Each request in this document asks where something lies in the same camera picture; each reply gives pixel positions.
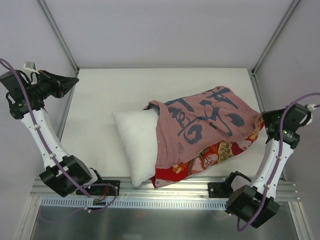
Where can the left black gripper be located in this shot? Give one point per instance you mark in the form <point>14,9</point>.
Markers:
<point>56,85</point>

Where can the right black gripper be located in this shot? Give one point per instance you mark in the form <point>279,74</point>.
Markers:
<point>269,120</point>

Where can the white pillow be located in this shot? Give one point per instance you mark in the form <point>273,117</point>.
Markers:
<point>137,133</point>

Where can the pink red patterned pillowcase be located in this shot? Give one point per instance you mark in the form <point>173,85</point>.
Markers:
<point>196,132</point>

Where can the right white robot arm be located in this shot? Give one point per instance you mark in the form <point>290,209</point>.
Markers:
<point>253,200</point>

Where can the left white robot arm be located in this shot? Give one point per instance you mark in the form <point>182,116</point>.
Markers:
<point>64,173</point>

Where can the right aluminium frame post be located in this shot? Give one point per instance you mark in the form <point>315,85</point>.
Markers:
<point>276,34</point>

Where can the aluminium frame post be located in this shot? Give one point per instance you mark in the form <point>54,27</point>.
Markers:
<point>58,34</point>
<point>276,34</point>

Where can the left aluminium frame post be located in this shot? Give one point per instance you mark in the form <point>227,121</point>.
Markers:
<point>58,34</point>

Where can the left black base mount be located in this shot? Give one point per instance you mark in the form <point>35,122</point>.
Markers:
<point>105,187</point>

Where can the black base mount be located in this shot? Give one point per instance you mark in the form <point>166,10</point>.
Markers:
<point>105,187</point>
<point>219,190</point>

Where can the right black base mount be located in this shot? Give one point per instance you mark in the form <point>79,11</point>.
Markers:
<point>219,190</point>

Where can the white slotted cable duct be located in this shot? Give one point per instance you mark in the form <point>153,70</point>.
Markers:
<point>125,203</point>

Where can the aluminium mounting rail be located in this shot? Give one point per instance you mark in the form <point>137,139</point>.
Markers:
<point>194,188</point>

